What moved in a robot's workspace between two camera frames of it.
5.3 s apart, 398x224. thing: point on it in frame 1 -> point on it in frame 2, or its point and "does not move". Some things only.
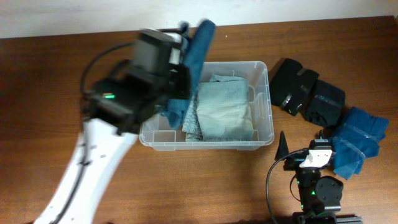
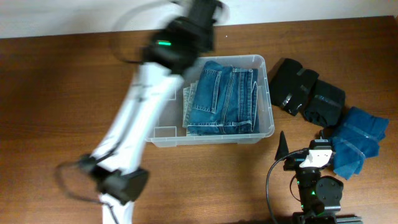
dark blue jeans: x=176 y=108 -> x=225 y=101
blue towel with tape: x=359 y=139 does not move
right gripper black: x=294 y=162 does not move
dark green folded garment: x=325 y=104 does not move
